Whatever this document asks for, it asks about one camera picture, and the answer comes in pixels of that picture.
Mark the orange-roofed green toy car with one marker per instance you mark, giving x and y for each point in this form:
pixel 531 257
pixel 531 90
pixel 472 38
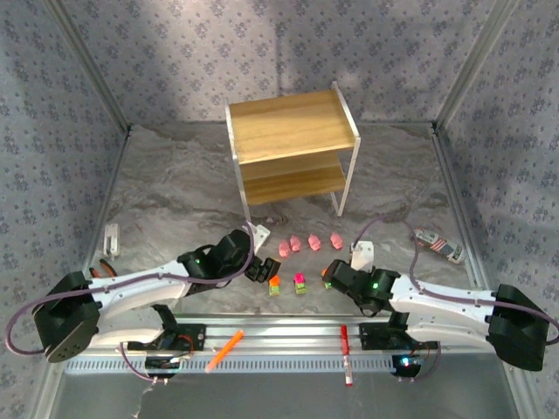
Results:
pixel 274 286
pixel 324 272

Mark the pink plastic toy pig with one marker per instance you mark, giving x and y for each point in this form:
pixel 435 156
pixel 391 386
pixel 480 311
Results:
pixel 284 249
pixel 295 243
pixel 314 242
pixel 336 240

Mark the pink-roofed green toy car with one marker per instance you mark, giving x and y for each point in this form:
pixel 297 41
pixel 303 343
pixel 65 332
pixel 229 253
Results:
pixel 299 283

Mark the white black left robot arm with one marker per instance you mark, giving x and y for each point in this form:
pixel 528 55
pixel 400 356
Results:
pixel 131 283

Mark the red white marker pen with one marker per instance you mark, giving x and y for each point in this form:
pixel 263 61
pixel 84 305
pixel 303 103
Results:
pixel 344 340

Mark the orange marker pen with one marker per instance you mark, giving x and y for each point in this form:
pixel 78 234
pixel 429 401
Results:
pixel 225 351

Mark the black controller board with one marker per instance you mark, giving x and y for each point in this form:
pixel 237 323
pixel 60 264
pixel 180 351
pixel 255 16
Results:
pixel 408 367
pixel 161 363

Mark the white plastic clip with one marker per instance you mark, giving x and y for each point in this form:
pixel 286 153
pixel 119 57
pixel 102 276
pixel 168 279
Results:
pixel 112 242

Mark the aluminium extrusion rail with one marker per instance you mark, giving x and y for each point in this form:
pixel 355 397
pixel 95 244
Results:
pixel 284 331

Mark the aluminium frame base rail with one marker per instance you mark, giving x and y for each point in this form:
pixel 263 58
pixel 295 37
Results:
pixel 456 196
pixel 110 187

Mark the wooden two-tier shelf white frame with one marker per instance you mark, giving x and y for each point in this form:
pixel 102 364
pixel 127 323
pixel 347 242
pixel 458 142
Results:
pixel 288 126

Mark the aluminium frame post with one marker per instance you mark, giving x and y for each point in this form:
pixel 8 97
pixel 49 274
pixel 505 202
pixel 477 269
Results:
pixel 474 65
pixel 91 65

